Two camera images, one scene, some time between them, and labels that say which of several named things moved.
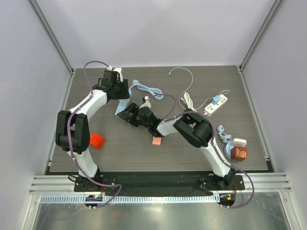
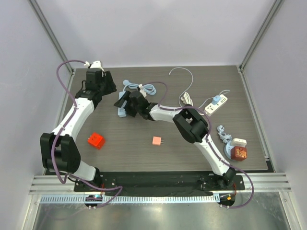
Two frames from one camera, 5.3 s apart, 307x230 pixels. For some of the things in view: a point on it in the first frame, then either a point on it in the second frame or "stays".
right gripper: (133, 112) → (127, 103)
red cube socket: (97, 141) stays
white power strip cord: (189, 102) stays
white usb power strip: (211, 108) stays
